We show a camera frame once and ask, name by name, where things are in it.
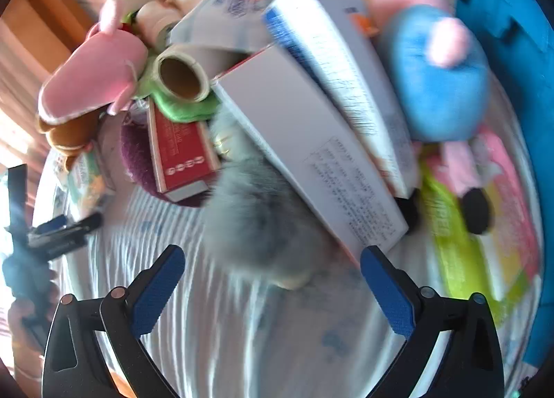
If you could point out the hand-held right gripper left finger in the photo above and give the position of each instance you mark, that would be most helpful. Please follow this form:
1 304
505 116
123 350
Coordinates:
158 290

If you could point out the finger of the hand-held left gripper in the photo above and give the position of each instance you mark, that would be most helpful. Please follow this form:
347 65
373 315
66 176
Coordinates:
52 223
86 221

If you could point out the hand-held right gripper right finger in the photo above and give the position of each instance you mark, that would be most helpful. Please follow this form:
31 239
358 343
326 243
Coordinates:
389 294

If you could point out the grey fluffy plush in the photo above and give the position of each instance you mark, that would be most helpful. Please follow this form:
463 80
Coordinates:
259 229

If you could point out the green pink wipes packet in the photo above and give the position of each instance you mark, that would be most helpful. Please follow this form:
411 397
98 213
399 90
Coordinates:
510 251

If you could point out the white blue long box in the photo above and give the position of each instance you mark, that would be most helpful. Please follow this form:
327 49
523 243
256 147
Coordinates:
346 78

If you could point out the blue plastic crate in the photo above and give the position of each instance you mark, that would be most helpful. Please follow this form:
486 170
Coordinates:
510 4

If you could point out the orange green medicine box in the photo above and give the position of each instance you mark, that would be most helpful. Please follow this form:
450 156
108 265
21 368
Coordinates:
88 181

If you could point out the white tablecloth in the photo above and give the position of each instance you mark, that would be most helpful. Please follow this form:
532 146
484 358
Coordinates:
225 337

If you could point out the brown bear plush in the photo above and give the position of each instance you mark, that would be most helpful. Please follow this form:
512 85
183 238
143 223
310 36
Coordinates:
69 134

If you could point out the red medicine box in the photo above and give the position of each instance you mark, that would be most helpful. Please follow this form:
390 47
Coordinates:
181 155

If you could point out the pink pig plush red dress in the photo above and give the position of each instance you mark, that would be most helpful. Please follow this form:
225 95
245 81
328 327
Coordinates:
95 73

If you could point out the plain white box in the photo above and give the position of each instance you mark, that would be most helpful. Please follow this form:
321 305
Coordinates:
303 142

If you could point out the white roll cardboard core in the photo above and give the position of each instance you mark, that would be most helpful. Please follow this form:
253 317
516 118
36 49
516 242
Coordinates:
194 57

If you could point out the blue pink pig plush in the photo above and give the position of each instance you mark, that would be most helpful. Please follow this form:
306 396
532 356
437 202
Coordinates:
437 78

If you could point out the clear printed plastic package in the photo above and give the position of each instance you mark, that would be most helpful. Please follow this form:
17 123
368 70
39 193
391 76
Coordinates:
225 8

